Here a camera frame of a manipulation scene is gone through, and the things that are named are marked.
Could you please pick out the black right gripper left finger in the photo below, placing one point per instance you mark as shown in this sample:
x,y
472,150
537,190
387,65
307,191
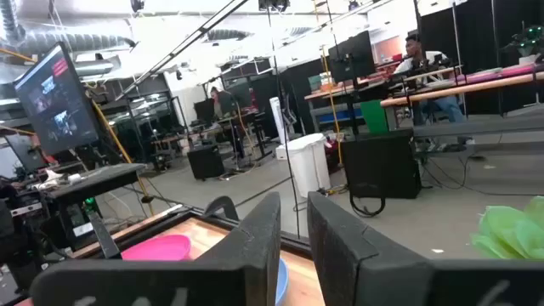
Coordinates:
x,y
238,276

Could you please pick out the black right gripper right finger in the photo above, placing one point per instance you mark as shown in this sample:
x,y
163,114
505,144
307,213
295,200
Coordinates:
x,y
361,272

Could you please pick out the pink plate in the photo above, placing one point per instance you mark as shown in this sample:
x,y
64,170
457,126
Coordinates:
x,y
157,248

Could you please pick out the blue plate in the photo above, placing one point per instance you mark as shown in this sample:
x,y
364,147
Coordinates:
x,y
281,282

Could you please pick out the black computer case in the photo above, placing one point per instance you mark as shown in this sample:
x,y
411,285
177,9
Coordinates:
x,y
380,166

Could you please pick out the small black box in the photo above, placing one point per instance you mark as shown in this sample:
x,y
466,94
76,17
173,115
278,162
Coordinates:
x,y
205,161

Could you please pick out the white trash bin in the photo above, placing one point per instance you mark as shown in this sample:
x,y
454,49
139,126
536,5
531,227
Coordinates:
x,y
308,163

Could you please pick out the green potted plant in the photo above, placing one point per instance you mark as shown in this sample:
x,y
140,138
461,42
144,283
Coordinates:
x,y
510,231

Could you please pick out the green bin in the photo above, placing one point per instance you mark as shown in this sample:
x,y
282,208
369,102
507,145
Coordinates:
x,y
374,117

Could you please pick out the white tower appliance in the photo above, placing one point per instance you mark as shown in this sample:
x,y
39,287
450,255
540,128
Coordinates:
x,y
278,119

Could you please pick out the yellow pole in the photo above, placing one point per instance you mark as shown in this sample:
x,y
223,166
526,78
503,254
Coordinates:
x,y
119,146
331,106

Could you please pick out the black equipment stand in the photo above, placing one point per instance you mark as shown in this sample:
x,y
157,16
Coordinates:
x,y
95,180

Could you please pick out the long wooden table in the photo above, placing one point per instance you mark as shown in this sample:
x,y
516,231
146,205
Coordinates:
x,y
463,89

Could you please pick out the black monitor on stand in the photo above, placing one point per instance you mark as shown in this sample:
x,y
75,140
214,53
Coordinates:
x,y
352,57

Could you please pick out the seated person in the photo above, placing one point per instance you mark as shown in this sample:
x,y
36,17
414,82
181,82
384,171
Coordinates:
x,y
425,64

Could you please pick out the black overhead beam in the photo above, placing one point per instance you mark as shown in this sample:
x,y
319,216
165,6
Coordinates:
x,y
183,44

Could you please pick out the large black monitor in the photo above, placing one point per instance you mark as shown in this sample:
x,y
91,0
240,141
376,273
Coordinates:
x,y
55,102

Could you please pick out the silver ventilation duct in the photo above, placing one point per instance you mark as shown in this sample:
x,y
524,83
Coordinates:
x,y
64,42

